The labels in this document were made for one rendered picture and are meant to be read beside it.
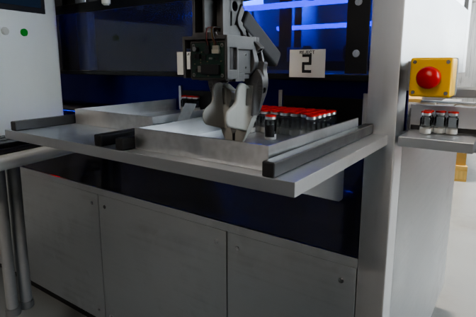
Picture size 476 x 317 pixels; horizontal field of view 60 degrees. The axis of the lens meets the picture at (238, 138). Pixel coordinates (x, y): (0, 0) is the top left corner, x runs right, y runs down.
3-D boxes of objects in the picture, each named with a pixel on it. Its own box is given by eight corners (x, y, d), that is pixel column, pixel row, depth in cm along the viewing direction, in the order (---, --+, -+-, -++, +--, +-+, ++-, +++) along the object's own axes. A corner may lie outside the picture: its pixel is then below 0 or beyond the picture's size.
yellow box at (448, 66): (416, 93, 83) (418, 57, 82) (455, 95, 79) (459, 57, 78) (407, 96, 77) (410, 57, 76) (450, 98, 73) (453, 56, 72)
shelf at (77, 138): (163, 115, 128) (163, 109, 127) (397, 139, 88) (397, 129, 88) (5, 138, 89) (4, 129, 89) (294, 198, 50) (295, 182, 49)
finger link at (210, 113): (195, 151, 55) (194, 83, 54) (222, 144, 60) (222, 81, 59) (214, 154, 54) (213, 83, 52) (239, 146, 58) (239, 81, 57)
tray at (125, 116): (175, 110, 124) (175, 98, 124) (246, 116, 110) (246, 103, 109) (76, 123, 97) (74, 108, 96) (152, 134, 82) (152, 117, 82)
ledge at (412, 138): (413, 136, 92) (414, 127, 92) (479, 141, 85) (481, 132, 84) (397, 146, 81) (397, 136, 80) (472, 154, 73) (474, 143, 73)
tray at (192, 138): (248, 124, 96) (248, 109, 95) (357, 135, 81) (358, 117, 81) (135, 148, 69) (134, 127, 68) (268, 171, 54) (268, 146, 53)
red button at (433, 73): (418, 88, 77) (420, 66, 76) (441, 88, 75) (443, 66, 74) (414, 88, 74) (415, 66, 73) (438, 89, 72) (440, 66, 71)
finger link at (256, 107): (231, 114, 56) (231, 49, 55) (239, 112, 58) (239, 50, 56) (261, 117, 54) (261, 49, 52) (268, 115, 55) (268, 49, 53)
